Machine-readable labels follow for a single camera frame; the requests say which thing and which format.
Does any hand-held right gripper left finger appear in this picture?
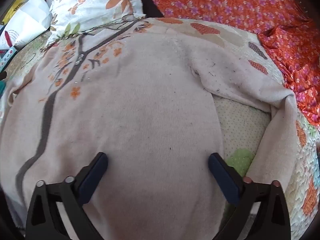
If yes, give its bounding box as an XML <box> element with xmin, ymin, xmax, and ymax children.
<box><xmin>25</xmin><ymin>152</ymin><xmax>108</xmax><ymax>240</ymax></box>

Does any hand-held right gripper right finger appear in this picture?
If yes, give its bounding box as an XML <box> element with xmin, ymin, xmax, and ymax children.
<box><xmin>208</xmin><ymin>152</ymin><xmax>292</xmax><ymax>240</ymax></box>

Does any pale pink branch-print sweater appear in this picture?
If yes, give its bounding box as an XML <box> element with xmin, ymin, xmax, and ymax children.
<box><xmin>0</xmin><ymin>17</ymin><xmax>299</xmax><ymax>240</ymax></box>

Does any quilted heart-pattern blanket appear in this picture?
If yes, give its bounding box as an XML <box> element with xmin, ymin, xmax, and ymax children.
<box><xmin>0</xmin><ymin>17</ymin><xmax>320</xmax><ymax>240</ymax></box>

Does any light blue dotted box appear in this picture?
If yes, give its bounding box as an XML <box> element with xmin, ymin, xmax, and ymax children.
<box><xmin>0</xmin><ymin>46</ymin><xmax>17</xmax><ymax>67</ymax></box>

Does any white plastic bag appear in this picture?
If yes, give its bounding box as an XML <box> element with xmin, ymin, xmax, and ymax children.
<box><xmin>0</xmin><ymin>0</ymin><xmax>53</xmax><ymax>50</ymax></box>

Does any white floral pillow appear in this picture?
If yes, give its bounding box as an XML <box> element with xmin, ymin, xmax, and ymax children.
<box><xmin>46</xmin><ymin>0</ymin><xmax>147</xmax><ymax>45</ymax></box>

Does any orange floral bed sheet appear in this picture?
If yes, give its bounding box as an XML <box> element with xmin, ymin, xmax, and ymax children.
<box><xmin>139</xmin><ymin>0</ymin><xmax>320</xmax><ymax>130</ymax></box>

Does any yellow plastic bag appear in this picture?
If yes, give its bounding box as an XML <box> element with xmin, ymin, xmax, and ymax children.
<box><xmin>6</xmin><ymin>0</ymin><xmax>25</xmax><ymax>20</ymax></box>

